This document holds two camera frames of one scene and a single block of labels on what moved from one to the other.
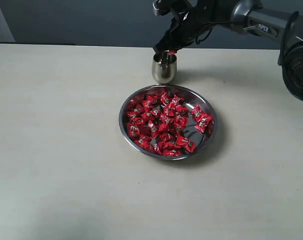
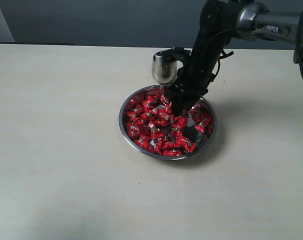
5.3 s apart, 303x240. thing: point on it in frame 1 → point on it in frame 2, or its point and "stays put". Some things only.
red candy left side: [133, 130] stays put
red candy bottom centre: [170, 152] stays put
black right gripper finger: [164, 61] → [181, 100]
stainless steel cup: [164, 74] stays put
